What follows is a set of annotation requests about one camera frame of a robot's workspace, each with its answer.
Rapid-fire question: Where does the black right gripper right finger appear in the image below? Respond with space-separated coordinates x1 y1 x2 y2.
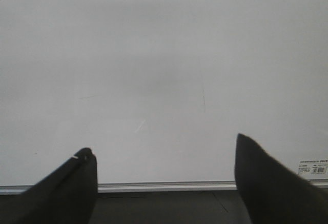
236 134 327 223

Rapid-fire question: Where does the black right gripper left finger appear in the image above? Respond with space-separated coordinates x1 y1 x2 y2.
1 148 98 223

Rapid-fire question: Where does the dark table under whiteboard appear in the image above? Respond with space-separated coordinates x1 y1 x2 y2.
90 191 251 224

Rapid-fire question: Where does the white barcode label sticker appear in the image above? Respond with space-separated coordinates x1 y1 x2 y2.
297 159 327 175

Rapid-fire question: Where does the white whiteboard with aluminium frame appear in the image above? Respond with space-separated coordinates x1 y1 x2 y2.
1 0 327 195

